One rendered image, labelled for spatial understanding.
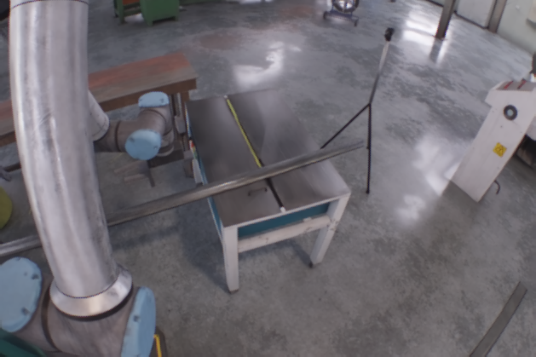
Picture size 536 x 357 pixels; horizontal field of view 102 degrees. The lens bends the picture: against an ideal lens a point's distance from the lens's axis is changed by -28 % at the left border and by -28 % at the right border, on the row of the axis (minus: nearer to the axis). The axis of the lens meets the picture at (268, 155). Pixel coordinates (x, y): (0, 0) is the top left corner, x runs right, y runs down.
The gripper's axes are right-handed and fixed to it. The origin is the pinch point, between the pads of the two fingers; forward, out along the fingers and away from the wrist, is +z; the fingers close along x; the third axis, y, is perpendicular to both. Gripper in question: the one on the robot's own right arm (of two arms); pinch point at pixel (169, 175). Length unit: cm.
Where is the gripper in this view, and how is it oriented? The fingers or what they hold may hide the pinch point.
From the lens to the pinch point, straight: 111.9
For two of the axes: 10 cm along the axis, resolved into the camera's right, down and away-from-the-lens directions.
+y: 4.5, 6.3, -6.4
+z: -0.7, 7.3, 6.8
